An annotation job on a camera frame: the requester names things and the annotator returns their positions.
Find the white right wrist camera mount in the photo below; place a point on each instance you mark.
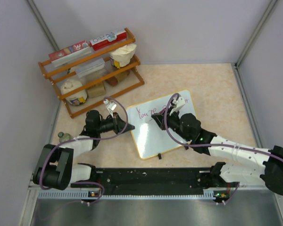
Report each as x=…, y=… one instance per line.
x=176, y=105

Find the red foil wrap box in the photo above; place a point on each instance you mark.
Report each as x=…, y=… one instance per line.
x=70, y=53

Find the orange wooden shelf rack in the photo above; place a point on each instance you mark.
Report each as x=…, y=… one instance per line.
x=72, y=90

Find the upper white paper-lid jar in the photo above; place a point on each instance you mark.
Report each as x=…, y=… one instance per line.
x=121, y=57

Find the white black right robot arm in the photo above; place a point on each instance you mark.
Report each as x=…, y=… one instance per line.
x=258, y=165

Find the red white wrap box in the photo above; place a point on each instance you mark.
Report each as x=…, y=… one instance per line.
x=108, y=39

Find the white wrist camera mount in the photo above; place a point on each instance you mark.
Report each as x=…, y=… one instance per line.
x=176, y=105
x=110, y=106

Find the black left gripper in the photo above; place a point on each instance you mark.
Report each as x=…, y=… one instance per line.
x=119, y=124

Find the reddish brown sponge stack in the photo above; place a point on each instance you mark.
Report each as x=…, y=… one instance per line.
x=115, y=80

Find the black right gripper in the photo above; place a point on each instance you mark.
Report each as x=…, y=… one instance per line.
x=160, y=120

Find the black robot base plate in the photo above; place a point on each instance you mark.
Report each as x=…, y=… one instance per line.
x=154, y=181

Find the small glass bottle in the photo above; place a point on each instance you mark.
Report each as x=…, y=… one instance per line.
x=63, y=137

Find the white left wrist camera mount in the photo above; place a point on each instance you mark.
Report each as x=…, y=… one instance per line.
x=110, y=106

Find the clear plastic box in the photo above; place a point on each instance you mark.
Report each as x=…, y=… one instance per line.
x=90, y=68

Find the yellow framed whiteboard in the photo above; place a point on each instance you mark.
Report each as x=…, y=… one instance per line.
x=148, y=137

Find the tan sponge stack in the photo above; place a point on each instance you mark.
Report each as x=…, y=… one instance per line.
x=96, y=90

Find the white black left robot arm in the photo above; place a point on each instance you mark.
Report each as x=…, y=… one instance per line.
x=55, y=169

